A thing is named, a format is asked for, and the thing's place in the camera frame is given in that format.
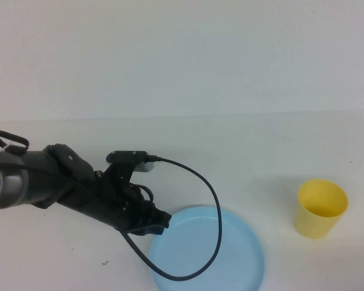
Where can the light blue round plate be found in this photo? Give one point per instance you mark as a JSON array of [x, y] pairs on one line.
[[239, 251]]

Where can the yellow plastic cup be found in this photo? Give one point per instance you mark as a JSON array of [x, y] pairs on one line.
[[312, 224]]

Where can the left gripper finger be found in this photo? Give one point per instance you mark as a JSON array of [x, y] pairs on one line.
[[160, 216], [148, 231]]

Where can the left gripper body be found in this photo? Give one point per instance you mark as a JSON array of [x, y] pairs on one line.
[[109, 203]]

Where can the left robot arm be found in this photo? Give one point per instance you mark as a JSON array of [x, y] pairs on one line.
[[33, 182]]

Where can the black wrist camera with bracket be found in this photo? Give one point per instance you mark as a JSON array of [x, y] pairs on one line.
[[127, 157]]

